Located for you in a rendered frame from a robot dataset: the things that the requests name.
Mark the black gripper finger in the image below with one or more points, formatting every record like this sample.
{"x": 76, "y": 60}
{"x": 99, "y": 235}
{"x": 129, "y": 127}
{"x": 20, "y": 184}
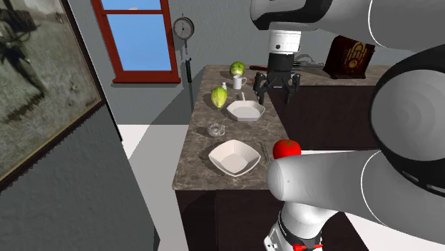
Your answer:
{"x": 260, "y": 85}
{"x": 292, "y": 85}

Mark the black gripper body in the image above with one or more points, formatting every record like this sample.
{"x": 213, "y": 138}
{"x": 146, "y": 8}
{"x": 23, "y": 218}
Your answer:
{"x": 281, "y": 66}

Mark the framed grey wall picture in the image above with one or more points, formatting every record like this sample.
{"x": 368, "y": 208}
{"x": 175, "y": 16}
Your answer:
{"x": 38, "y": 80}

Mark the grey metal fork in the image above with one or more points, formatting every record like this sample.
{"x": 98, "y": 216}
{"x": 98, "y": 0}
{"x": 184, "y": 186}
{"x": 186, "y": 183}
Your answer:
{"x": 266, "y": 153}

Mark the white square bowl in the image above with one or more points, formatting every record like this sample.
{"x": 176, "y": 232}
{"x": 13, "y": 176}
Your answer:
{"x": 234, "y": 160}

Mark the red framed window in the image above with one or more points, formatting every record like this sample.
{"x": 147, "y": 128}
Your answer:
{"x": 120, "y": 74}

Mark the red tomato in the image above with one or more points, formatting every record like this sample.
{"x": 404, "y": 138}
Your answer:
{"x": 285, "y": 147}

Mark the round wall dial gauge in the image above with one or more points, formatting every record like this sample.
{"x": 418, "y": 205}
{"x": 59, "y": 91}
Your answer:
{"x": 183, "y": 28}

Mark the brown vintage radio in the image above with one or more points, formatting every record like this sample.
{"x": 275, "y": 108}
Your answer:
{"x": 349, "y": 57}

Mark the long green cabbage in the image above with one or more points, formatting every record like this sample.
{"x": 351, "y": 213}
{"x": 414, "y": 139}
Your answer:
{"x": 219, "y": 97}

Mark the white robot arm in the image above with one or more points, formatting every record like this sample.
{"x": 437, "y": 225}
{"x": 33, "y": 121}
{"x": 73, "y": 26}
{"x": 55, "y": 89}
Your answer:
{"x": 400, "y": 118}

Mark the clear glass cup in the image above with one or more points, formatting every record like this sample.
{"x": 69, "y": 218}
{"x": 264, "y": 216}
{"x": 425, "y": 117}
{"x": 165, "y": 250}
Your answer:
{"x": 215, "y": 130}

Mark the dark brown counter cabinet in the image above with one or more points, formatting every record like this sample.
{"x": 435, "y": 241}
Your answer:
{"x": 240, "y": 219}

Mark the grey metal kitchen tool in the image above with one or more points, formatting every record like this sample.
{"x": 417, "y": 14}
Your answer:
{"x": 307, "y": 62}

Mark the white mug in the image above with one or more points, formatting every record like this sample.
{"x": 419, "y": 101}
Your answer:
{"x": 238, "y": 82}

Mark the small white bottle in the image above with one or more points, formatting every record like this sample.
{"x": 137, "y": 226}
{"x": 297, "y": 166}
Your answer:
{"x": 224, "y": 86}

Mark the round green cabbage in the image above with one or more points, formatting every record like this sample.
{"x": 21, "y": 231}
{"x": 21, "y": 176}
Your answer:
{"x": 237, "y": 68}

